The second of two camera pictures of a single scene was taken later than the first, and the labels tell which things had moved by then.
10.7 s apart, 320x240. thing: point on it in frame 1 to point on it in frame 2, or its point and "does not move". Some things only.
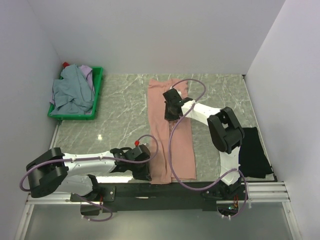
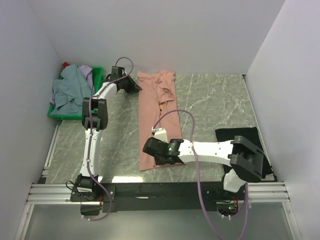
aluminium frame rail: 258,192 does not move
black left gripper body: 139,171 to 123,80
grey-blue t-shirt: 73,94 does not move
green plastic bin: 97,74 does not move
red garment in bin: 65,64 does not move
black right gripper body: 169,114 to 159,161
